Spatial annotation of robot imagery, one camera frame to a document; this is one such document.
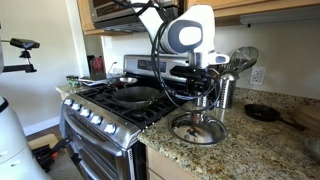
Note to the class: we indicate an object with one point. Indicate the dark wok pan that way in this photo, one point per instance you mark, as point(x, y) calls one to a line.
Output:
point(136, 95)

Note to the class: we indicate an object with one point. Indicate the steel mesh skimmer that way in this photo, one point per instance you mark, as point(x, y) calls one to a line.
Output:
point(245, 56)

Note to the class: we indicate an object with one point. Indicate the black and orange clamp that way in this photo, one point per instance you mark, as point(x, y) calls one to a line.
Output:
point(50, 154)

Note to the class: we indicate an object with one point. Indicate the round wooden boards stack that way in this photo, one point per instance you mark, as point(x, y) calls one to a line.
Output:
point(310, 116)

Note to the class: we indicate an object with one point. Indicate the stainless steel microwave hood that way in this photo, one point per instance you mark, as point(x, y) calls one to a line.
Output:
point(106, 13)

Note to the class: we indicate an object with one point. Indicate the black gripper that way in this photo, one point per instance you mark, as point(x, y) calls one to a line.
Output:
point(196, 85)

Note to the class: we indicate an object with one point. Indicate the glass pan lid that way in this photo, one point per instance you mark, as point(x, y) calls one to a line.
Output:
point(206, 133)

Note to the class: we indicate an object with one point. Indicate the perforated steel utensil holder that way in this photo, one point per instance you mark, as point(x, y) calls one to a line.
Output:
point(226, 95)
point(210, 102)

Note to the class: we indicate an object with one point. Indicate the black stereo camera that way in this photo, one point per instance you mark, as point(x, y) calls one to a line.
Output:
point(24, 43)

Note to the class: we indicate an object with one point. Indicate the black cast iron skillet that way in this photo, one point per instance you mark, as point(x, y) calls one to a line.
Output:
point(261, 112)

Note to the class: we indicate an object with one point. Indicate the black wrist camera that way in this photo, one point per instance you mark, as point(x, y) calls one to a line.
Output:
point(186, 71)

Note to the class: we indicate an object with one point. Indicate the light wooden base cabinet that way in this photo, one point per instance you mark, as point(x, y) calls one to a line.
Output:
point(160, 166)

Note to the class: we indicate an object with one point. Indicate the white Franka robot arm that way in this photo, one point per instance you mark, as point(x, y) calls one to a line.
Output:
point(206, 20)

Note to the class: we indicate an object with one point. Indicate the stainless steel gas range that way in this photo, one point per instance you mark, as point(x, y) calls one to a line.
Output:
point(100, 133)

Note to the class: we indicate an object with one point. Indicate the small jar with dark lid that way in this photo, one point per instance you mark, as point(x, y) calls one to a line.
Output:
point(72, 81)

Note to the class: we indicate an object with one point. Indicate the red cloth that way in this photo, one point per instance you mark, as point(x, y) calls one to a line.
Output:
point(97, 64)

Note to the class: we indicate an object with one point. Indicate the light wooden board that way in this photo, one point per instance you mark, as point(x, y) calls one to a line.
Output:
point(40, 140)

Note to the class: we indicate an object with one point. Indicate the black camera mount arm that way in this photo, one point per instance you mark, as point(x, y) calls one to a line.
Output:
point(18, 68)

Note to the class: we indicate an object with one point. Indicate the small steel bowl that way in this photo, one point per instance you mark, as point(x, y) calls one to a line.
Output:
point(314, 148)

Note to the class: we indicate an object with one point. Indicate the flat grey countertop appliance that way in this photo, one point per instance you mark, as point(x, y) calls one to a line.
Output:
point(93, 81)

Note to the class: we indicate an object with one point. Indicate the silver stove knob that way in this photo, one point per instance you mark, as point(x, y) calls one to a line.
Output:
point(85, 112)
point(76, 106)
point(68, 101)
point(110, 128)
point(96, 119)

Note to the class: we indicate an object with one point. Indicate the white wall outlet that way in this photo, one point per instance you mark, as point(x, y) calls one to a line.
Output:
point(257, 75)

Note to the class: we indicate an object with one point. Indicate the steel ladle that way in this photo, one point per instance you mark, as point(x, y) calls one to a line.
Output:
point(230, 76)

